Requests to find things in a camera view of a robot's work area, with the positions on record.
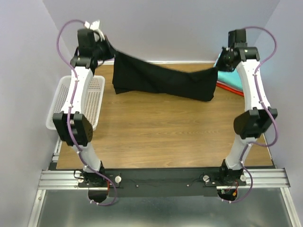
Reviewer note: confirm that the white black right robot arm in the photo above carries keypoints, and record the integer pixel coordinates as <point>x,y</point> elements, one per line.
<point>258,114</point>

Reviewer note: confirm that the aluminium frame rail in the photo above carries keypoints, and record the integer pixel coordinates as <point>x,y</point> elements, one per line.
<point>257,178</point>

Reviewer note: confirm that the folded turquoise t shirt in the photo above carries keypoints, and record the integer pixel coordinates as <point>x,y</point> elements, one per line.
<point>232,79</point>

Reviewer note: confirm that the folded red t shirt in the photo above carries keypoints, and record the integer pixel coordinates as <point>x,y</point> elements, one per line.
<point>229,88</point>

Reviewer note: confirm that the white plastic laundry basket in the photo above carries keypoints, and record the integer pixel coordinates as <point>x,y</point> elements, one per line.
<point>92,104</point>

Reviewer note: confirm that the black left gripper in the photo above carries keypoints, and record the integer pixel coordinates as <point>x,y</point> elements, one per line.
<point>107,48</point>

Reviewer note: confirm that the black t shirt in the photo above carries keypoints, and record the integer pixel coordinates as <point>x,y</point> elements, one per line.
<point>132,74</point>

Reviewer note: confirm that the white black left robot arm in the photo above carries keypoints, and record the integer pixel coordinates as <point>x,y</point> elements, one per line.
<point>71,123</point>

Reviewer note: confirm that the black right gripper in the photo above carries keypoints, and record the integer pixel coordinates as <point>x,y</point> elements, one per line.
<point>222,63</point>

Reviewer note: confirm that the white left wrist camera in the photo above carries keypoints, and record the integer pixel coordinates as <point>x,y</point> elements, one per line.
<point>94,27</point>

